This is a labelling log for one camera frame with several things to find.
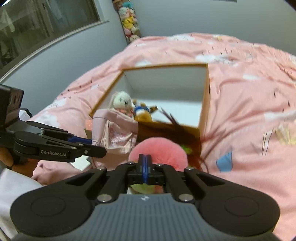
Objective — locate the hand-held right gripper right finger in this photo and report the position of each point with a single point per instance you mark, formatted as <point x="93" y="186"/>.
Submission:
<point x="148" y="169"/>

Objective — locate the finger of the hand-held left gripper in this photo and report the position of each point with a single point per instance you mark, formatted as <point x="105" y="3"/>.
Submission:
<point x="94" y="153"/>
<point x="81" y="139"/>

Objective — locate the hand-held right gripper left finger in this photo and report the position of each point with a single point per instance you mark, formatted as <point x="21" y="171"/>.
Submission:
<point x="141" y="169"/>

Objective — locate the pink fluffy pompom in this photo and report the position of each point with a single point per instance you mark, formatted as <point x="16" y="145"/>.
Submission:
<point x="159" y="150"/>

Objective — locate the pink pouch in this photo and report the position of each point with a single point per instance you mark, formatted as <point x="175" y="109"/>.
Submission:
<point x="115" y="132"/>

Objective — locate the red feather toy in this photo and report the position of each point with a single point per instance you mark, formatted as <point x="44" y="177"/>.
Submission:
<point x="178" y="134"/>

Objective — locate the orange cardboard box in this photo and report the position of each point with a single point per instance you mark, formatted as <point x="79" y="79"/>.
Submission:
<point x="166" y="83"/>

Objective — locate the person's left hand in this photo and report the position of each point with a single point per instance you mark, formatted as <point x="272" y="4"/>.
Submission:
<point x="23" y="168"/>

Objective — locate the white crocheted bunny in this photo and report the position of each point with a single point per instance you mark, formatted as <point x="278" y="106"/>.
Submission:
<point x="121" y="100"/>

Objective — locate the duck plush toy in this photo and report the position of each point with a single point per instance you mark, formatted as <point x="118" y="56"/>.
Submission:
<point x="142" y="111"/>

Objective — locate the window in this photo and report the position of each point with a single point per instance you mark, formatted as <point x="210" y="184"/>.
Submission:
<point x="46" y="20"/>

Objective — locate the pink printed blanket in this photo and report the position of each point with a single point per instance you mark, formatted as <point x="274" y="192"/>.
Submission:
<point x="242" y="104"/>

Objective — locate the clear tube of plush toys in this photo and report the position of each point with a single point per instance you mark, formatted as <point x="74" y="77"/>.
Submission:
<point x="129" y="20"/>

